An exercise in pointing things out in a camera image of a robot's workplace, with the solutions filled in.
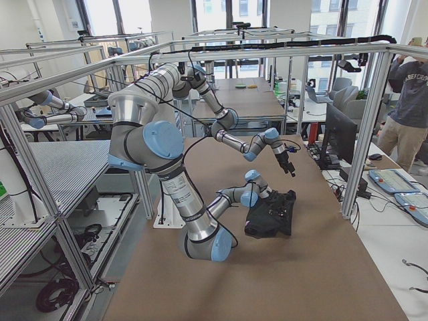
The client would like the brown table mat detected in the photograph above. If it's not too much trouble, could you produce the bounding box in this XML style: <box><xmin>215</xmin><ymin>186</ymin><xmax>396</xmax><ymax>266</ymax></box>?
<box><xmin>105</xmin><ymin>138</ymin><xmax>406</xmax><ymax>320</ymax></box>

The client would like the aluminium cage frame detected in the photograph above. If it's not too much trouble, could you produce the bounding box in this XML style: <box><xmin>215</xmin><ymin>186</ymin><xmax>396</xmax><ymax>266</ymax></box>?
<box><xmin>0</xmin><ymin>29</ymin><xmax>398</xmax><ymax>292</ymax></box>

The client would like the standing man grey sweatshirt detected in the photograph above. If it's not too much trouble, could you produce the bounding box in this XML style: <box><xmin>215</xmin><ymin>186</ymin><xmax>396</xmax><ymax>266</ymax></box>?
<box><xmin>378</xmin><ymin>55</ymin><xmax>427</xmax><ymax>172</ymax></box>

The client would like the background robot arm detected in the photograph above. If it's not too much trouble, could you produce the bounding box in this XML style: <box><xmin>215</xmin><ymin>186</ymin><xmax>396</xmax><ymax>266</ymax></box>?
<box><xmin>15</xmin><ymin>90</ymin><xmax>87</xmax><ymax>129</ymax></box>

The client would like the blue grey teach pendant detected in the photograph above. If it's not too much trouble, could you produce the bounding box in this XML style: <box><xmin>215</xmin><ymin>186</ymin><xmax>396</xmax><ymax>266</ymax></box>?
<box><xmin>368</xmin><ymin>169</ymin><xmax>420</xmax><ymax>194</ymax></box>

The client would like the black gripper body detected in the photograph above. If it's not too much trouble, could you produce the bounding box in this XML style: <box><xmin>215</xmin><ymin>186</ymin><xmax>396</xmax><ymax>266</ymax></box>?
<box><xmin>267</xmin><ymin>191</ymin><xmax>288</xmax><ymax>209</ymax></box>
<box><xmin>276</xmin><ymin>152</ymin><xmax>289</xmax><ymax>167</ymax></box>

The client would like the metal reacher grabber tool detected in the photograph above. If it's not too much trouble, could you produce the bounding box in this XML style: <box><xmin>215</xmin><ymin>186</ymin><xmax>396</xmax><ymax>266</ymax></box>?
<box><xmin>401</xmin><ymin>259</ymin><xmax>428</xmax><ymax>294</ymax></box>

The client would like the black computer monitor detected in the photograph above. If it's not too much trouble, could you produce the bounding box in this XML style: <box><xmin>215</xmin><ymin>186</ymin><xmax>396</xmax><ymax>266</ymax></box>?
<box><xmin>318</xmin><ymin>105</ymin><xmax>357</xmax><ymax>170</ymax></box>

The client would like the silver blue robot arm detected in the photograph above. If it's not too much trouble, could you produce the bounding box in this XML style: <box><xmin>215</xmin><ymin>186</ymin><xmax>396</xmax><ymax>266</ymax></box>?
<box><xmin>108</xmin><ymin>89</ymin><xmax>275</xmax><ymax>261</ymax></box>
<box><xmin>128</xmin><ymin>63</ymin><xmax>295</xmax><ymax>176</ymax></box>

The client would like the black printed t-shirt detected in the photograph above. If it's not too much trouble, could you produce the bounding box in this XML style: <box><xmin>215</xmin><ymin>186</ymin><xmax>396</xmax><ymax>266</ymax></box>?
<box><xmin>244</xmin><ymin>190</ymin><xmax>296</xmax><ymax>238</ymax></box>

